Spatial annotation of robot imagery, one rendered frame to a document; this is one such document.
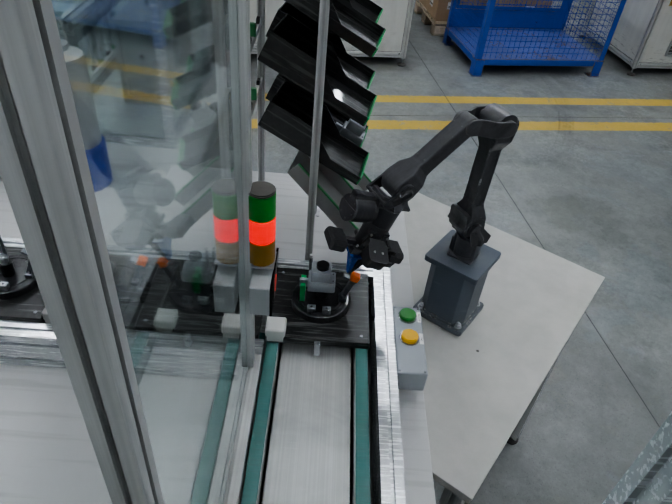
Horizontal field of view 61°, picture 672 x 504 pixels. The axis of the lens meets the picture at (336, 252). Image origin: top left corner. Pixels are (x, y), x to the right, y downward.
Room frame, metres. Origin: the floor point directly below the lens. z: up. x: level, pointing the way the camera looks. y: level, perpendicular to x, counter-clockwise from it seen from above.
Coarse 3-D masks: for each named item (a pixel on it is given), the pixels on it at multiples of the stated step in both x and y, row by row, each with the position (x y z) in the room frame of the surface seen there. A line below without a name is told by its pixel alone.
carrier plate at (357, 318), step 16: (288, 272) 1.10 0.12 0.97; (304, 272) 1.11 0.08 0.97; (336, 272) 1.12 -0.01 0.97; (288, 288) 1.04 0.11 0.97; (352, 288) 1.07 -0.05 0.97; (368, 288) 1.08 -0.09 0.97; (288, 304) 0.99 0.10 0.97; (352, 304) 1.01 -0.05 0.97; (368, 304) 1.02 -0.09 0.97; (288, 320) 0.94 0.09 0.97; (304, 320) 0.94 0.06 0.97; (352, 320) 0.96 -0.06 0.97; (368, 320) 0.96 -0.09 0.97; (288, 336) 0.89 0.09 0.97; (304, 336) 0.89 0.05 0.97; (320, 336) 0.90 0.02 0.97; (336, 336) 0.90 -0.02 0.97; (352, 336) 0.91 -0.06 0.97; (368, 336) 0.91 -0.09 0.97
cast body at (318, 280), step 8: (312, 264) 1.01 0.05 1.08; (320, 264) 1.00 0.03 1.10; (328, 264) 1.01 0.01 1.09; (312, 272) 0.98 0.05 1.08; (320, 272) 0.99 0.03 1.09; (328, 272) 0.99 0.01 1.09; (304, 280) 1.00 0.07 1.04; (312, 280) 0.98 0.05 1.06; (320, 280) 0.98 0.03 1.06; (328, 280) 0.98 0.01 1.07; (312, 288) 0.98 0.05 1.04; (320, 288) 0.98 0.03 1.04; (328, 288) 0.98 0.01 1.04
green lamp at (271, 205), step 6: (252, 198) 0.79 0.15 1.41; (270, 198) 0.80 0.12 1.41; (252, 204) 0.79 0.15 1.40; (258, 204) 0.79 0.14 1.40; (264, 204) 0.79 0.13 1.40; (270, 204) 0.79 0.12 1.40; (252, 210) 0.79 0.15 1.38; (258, 210) 0.79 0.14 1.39; (264, 210) 0.79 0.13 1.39; (270, 210) 0.79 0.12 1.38; (252, 216) 0.79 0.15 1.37; (258, 216) 0.79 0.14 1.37; (264, 216) 0.79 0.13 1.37; (270, 216) 0.79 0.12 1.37; (258, 222) 0.79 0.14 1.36; (264, 222) 0.79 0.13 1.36
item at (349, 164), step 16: (288, 96) 1.36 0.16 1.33; (304, 96) 1.36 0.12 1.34; (272, 112) 1.24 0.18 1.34; (288, 112) 1.23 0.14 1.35; (304, 112) 1.36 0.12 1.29; (272, 128) 1.24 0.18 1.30; (288, 128) 1.23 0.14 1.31; (304, 128) 1.23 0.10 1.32; (336, 128) 1.35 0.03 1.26; (304, 144) 1.23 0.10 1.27; (320, 144) 1.22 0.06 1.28; (336, 144) 1.33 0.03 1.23; (352, 144) 1.34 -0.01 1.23; (320, 160) 1.22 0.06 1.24; (336, 160) 1.26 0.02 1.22; (352, 160) 1.30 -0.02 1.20; (352, 176) 1.21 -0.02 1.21
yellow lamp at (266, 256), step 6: (252, 246) 0.79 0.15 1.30; (258, 246) 0.79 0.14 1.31; (264, 246) 0.79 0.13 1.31; (270, 246) 0.80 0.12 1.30; (252, 252) 0.79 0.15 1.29; (258, 252) 0.79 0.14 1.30; (264, 252) 0.79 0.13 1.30; (270, 252) 0.80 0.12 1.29; (252, 258) 0.79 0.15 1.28; (258, 258) 0.79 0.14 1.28; (264, 258) 0.79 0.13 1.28; (270, 258) 0.80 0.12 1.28; (252, 264) 0.79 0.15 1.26; (258, 264) 0.79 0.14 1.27; (264, 264) 0.79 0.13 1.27; (270, 264) 0.80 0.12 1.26
